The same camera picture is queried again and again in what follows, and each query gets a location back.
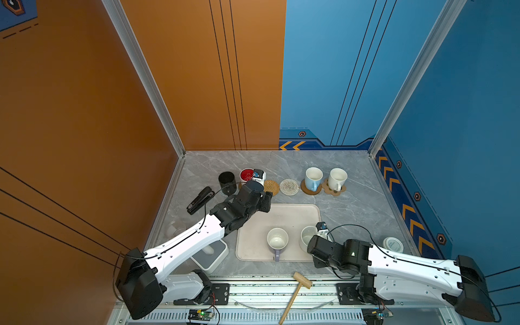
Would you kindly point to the right green circuit board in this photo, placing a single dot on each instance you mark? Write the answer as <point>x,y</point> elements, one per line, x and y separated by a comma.
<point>373,317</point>

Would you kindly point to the red inside white mug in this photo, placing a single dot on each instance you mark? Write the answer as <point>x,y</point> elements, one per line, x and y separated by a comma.
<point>246,175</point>

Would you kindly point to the white woven round coaster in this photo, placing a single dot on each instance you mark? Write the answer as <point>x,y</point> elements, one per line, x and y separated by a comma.
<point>289,187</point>

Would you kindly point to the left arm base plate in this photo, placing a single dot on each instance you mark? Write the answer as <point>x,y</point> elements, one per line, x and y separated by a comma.
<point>213,295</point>

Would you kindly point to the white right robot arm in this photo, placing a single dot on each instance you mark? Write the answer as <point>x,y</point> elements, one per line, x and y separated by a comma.
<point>387,277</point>

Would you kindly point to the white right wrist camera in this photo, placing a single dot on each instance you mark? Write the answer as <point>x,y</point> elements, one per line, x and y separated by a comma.
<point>322,230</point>

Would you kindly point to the left green circuit board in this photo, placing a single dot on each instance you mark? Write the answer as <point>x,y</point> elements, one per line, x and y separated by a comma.
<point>201,316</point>

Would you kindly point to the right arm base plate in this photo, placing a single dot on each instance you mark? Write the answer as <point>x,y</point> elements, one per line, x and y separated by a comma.
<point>349,294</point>

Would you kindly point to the beige serving tray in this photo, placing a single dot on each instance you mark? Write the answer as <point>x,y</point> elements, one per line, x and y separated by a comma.
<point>251,239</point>

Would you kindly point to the aluminium front rail frame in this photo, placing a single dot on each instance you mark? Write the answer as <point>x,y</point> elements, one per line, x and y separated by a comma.
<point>262,300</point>

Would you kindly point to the light blue mug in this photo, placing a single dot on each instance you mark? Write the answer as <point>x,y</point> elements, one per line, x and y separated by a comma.
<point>313,177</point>

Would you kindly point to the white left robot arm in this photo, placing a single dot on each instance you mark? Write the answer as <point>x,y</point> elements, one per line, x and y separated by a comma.
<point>143,280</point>

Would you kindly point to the aluminium corner post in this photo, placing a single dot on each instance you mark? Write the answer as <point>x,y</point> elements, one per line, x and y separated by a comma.
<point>442,26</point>
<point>131,44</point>

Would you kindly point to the large white mug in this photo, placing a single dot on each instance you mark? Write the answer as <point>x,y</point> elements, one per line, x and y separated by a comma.
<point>306,235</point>

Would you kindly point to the aluminium corner post right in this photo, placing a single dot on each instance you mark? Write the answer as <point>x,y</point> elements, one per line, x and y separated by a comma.
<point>442,26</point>

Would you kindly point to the clear glass cup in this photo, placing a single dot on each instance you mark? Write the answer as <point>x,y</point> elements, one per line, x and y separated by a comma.
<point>174,229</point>

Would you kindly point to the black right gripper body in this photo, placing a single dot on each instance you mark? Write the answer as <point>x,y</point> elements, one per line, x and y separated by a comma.
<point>319,264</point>

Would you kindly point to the black mug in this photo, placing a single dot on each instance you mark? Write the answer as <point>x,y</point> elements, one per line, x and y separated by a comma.
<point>228,183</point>

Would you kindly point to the aluminium corner post left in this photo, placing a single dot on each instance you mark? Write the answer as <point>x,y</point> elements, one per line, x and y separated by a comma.
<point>131,44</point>

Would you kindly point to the paw print cork coaster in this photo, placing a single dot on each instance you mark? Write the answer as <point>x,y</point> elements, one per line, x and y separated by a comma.
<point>328,190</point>

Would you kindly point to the black stapler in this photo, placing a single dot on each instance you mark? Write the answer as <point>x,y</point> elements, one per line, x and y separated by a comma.
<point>201,200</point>

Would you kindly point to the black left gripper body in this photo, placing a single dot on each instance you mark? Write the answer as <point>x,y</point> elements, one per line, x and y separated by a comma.
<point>264,204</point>

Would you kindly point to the wooden mallet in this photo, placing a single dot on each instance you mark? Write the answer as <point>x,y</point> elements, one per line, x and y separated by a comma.
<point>302,281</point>

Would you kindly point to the tan woven rattan coaster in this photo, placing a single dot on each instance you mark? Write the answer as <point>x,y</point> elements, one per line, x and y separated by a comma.
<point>271,186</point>

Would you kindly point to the round dark cork coaster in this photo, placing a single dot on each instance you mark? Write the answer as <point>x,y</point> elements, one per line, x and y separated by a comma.
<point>308,191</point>

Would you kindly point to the green circuit board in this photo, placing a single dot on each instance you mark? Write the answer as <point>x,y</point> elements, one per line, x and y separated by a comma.
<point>201,316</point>
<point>373,317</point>

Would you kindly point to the white mug purple handle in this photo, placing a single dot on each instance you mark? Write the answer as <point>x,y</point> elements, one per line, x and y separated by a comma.
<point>277,240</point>

